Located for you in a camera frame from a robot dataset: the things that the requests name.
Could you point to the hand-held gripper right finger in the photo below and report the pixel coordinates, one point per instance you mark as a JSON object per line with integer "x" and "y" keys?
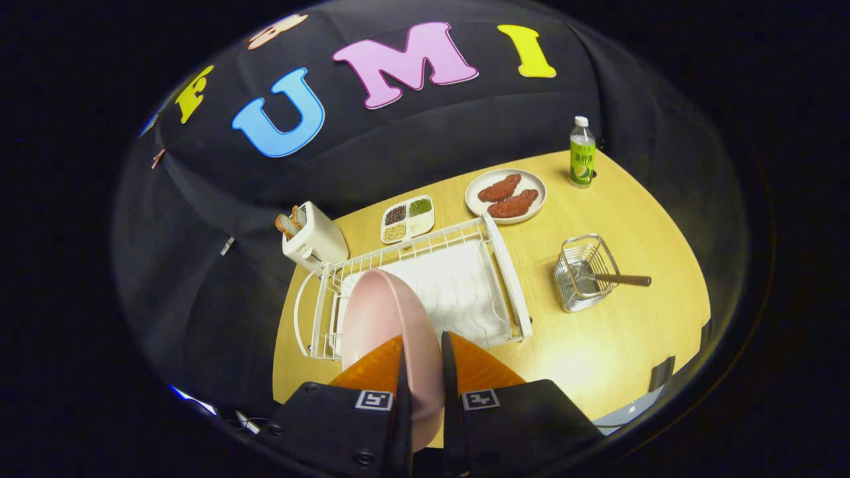
{"x": 518, "y": 425}

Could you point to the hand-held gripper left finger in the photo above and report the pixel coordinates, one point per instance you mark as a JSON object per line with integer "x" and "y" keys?
{"x": 332, "y": 425}

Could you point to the pink plate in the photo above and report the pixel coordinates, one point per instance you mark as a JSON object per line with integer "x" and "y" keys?
{"x": 385, "y": 312}

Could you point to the white plate with meat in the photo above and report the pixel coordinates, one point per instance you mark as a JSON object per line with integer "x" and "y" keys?
{"x": 534, "y": 186}

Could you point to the white toaster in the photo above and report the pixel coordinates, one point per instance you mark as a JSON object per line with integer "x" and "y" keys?
{"x": 319, "y": 239}

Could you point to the toast slice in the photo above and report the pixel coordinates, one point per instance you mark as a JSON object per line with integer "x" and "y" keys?
{"x": 287, "y": 226}
{"x": 299, "y": 217}

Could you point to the white cloth clip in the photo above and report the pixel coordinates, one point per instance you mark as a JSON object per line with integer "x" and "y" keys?
{"x": 227, "y": 245}

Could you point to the white divided bean tray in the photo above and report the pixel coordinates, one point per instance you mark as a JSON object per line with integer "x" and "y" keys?
{"x": 406, "y": 219}

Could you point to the red meat piece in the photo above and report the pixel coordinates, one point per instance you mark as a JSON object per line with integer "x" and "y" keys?
{"x": 512, "y": 204}
{"x": 499, "y": 188}

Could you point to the green label drink bottle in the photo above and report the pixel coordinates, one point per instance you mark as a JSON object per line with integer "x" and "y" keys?
{"x": 582, "y": 156}

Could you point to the black backdrop cloth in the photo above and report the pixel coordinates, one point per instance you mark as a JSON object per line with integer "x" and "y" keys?
{"x": 431, "y": 133}

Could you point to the copper cloth clip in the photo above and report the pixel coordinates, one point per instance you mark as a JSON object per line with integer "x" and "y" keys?
{"x": 158, "y": 158}

